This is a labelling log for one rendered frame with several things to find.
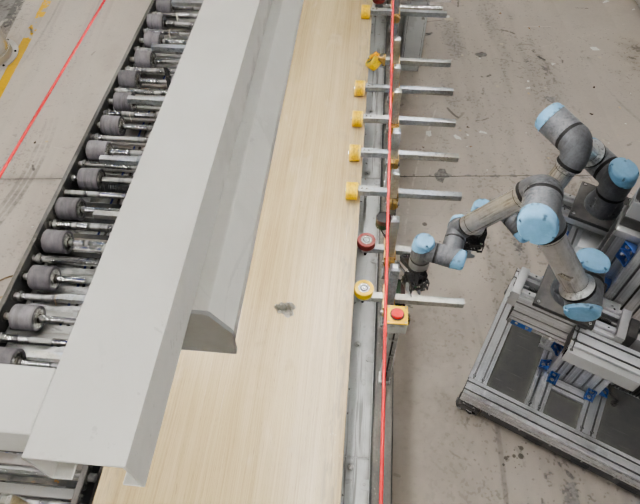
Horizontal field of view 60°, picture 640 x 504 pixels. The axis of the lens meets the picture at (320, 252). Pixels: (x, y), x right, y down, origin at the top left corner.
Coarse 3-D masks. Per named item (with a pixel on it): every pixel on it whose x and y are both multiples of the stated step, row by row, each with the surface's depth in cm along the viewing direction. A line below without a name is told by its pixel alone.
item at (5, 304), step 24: (144, 24) 359; (96, 120) 303; (72, 168) 281; (48, 216) 262; (24, 264) 246; (48, 264) 260; (72, 264) 260; (24, 288) 247; (72, 288) 252; (0, 312) 231; (72, 312) 245; (0, 480) 214; (24, 480) 203; (48, 480) 203; (72, 480) 203
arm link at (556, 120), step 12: (552, 108) 196; (564, 108) 196; (540, 120) 199; (552, 120) 195; (564, 120) 193; (576, 120) 192; (540, 132) 202; (552, 132) 195; (564, 132) 192; (600, 144) 221; (600, 156) 221; (612, 156) 222; (588, 168) 227
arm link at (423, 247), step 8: (416, 240) 196; (424, 240) 196; (432, 240) 196; (416, 248) 197; (424, 248) 195; (432, 248) 196; (416, 256) 199; (424, 256) 198; (432, 256) 197; (416, 264) 203; (424, 264) 202
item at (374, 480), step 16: (384, 80) 344; (384, 96) 333; (384, 112) 325; (384, 128) 316; (384, 144) 308; (384, 160) 301; (384, 176) 294; (384, 208) 281; (384, 448) 210; (384, 464) 206; (384, 480) 203; (384, 496) 200
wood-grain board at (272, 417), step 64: (320, 0) 360; (320, 64) 319; (320, 128) 287; (320, 192) 260; (256, 256) 239; (320, 256) 239; (256, 320) 220; (320, 320) 220; (192, 384) 204; (256, 384) 204; (320, 384) 204; (192, 448) 191; (256, 448) 191; (320, 448) 190
